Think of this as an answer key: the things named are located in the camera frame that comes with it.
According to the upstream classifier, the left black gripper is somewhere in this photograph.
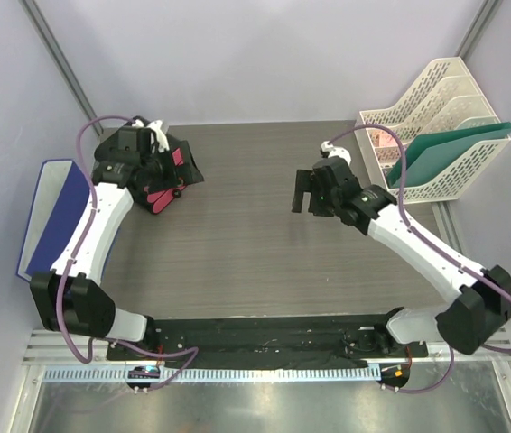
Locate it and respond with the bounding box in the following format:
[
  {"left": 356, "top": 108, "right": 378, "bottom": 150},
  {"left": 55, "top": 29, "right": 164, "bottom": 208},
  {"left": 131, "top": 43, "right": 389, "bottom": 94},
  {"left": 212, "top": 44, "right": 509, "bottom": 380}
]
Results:
[{"left": 141, "top": 141, "right": 203, "bottom": 195}]

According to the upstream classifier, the black drawer organizer cabinet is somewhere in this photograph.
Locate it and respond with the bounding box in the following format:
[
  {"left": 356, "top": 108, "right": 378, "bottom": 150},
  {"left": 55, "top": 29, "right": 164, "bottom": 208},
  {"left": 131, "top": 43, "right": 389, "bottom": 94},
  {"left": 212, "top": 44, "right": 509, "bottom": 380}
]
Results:
[{"left": 131, "top": 134, "right": 204, "bottom": 215}]

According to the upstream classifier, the pink drawer front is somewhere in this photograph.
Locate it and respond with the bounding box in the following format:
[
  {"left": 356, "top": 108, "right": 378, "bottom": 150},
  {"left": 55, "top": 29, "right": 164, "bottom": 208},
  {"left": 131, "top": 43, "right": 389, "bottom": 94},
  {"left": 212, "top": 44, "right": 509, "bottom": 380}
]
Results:
[{"left": 149, "top": 185, "right": 186, "bottom": 215}]

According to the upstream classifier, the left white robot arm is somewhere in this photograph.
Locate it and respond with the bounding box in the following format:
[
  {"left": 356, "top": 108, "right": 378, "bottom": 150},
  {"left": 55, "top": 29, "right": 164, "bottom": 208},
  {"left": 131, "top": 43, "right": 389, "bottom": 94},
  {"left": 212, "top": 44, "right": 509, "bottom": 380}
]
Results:
[{"left": 27, "top": 117, "right": 190, "bottom": 360}]

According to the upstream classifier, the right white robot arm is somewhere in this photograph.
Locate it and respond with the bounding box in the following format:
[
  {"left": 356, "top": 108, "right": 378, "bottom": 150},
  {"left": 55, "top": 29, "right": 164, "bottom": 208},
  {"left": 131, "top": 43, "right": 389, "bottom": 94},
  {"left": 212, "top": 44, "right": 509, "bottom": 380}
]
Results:
[{"left": 292, "top": 156, "right": 511, "bottom": 356}]

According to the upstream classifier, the blue binder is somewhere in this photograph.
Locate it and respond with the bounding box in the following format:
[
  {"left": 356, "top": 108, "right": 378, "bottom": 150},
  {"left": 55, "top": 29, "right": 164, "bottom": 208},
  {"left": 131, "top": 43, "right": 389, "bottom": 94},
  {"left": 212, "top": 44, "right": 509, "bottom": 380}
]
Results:
[{"left": 16, "top": 159, "right": 89, "bottom": 282}]

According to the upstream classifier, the pink paper note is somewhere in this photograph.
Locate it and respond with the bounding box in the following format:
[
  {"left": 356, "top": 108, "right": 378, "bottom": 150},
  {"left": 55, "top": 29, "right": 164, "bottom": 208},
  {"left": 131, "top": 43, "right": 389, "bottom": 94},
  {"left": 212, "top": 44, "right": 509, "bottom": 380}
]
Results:
[{"left": 372, "top": 130, "right": 396, "bottom": 148}]

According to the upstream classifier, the green folder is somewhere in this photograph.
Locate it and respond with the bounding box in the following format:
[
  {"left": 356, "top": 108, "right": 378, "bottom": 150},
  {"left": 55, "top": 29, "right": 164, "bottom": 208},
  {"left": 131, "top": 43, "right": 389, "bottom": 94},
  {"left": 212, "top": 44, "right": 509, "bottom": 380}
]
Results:
[{"left": 405, "top": 122, "right": 511, "bottom": 188}]

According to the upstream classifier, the white mesh file rack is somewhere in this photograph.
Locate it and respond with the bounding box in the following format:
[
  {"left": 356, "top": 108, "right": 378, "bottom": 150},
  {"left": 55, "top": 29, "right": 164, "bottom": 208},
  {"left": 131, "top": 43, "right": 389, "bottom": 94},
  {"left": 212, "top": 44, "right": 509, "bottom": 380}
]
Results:
[{"left": 355, "top": 57, "right": 511, "bottom": 204}]

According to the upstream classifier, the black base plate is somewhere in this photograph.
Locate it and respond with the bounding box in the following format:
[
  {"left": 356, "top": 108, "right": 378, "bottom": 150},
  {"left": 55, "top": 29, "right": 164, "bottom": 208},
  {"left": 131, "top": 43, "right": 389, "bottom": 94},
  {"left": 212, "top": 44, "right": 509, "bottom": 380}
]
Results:
[{"left": 105, "top": 313, "right": 429, "bottom": 362}]

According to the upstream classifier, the aluminium rail frame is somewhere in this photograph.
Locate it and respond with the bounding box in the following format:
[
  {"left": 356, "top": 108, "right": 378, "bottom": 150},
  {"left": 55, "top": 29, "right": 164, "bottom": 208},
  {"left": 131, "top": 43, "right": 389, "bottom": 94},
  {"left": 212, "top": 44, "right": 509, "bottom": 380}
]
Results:
[{"left": 23, "top": 330, "right": 511, "bottom": 371}]

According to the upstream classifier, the slotted cable duct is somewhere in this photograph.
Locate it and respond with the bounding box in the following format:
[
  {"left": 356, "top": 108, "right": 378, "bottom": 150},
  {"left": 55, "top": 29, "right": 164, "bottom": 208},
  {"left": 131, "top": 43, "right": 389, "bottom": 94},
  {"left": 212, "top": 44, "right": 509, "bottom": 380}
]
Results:
[{"left": 42, "top": 364, "right": 381, "bottom": 383}]

